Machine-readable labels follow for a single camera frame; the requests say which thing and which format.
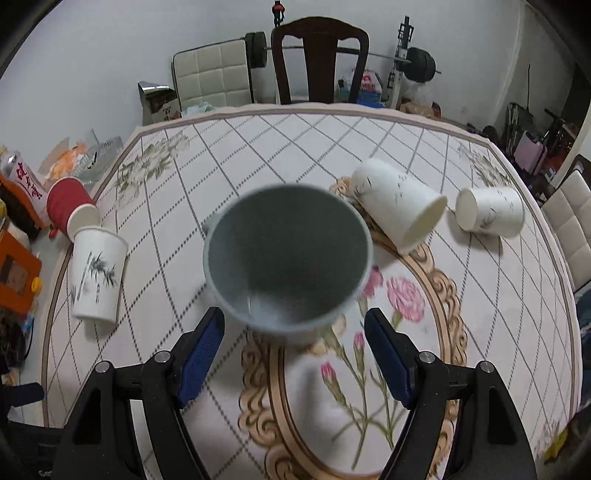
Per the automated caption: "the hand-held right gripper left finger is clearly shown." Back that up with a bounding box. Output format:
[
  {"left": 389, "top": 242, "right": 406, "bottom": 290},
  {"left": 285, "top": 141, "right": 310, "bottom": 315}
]
[{"left": 54, "top": 306, "right": 226, "bottom": 480}]

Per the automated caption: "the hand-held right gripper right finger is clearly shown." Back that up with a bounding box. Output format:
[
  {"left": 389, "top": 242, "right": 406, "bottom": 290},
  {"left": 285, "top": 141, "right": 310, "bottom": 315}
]
[{"left": 364, "top": 307, "right": 539, "bottom": 480}]

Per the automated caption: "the grey ceramic cup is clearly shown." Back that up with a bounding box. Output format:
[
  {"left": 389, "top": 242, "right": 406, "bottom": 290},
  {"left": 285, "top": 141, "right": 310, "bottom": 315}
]
[{"left": 202, "top": 183, "right": 374, "bottom": 347}]

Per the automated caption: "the white paper cup bamboo print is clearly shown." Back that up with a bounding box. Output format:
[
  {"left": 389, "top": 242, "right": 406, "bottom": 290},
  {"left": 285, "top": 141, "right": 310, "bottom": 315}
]
[{"left": 70, "top": 226, "right": 129, "bottom": 323}]

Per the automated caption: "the large white speckled paper cup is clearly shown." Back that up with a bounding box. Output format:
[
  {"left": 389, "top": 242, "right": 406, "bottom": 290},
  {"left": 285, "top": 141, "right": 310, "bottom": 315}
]
[{"left": 351, "top": 159, "right": 448, "bottom": 256}]

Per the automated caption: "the small white paper cup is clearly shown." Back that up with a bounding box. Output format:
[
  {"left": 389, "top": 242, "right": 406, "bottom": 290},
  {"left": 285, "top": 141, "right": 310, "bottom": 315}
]
[{"left": 455, "top": 186, "right": 525, "bottom": 238}]

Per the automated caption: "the red paper cup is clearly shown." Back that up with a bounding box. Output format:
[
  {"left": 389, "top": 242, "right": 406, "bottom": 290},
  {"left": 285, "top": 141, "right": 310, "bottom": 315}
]
[{"left": 47, "top": 176, "right": 102, "bottom": 240}]

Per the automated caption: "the floral printed tablecloth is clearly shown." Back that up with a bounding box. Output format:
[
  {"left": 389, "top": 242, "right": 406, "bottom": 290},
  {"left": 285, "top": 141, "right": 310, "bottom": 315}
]
[{"left": 41, "top": 102, "right": 583, "bottom": 480}]

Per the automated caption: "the orange box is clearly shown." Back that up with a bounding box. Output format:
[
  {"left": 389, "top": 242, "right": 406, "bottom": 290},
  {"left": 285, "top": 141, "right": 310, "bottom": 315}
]
[{"left": 0, "top": 229, "right": 42, "bottom": 315}]

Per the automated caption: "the white padded chair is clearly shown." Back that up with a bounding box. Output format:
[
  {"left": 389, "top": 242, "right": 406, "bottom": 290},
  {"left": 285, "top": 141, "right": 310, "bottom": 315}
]
[{"left": 539, "top": 171, "right": 591, "bottom": 293}]

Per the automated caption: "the pink suitcase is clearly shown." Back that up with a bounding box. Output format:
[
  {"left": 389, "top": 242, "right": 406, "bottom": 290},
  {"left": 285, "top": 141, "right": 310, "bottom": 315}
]
[{"left": 513, "top": 130, "right": 548, "bottom": 175}]

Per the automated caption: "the red and white packet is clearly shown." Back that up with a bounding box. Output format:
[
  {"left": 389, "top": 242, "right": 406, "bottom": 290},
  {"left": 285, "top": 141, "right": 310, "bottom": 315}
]
[{"left": 0, "top": 150, "right": 49, "bottom": 229}]

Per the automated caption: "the open cardboard box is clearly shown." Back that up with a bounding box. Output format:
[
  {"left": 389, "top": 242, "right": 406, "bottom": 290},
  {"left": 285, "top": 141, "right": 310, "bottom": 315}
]
[{"left": 137, "top": 81, "right": 180, "bottom": 126}]

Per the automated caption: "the white plastic bag red print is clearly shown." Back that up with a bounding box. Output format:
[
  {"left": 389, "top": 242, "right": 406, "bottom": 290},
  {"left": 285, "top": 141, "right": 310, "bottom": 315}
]
[{"left": 344, "top": 68, "right": 384, "bottom": 103}]

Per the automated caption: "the cream padded folding chair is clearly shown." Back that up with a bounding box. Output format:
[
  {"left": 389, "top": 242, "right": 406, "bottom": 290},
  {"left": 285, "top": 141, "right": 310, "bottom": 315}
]
[{"left": 172, "top": 39, "right": 254, "bottom": 114}]

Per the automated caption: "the barbell with black plates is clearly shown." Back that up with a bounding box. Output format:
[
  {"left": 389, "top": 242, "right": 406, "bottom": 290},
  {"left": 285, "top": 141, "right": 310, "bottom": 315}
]
[{"left": 244, "top": 32, "right": 441, "bottom": 84}]

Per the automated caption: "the barbell rack stand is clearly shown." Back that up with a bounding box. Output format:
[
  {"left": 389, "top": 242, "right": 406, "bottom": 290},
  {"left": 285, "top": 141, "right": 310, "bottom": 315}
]
[{"left": 382, "top": 16, "right": 414, "bottom": 110}]

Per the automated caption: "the dark wooden chair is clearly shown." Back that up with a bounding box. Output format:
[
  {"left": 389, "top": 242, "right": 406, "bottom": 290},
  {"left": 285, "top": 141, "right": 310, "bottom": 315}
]
[{"left": 270, "top": 17, "right": 370, "bottom": 106}]

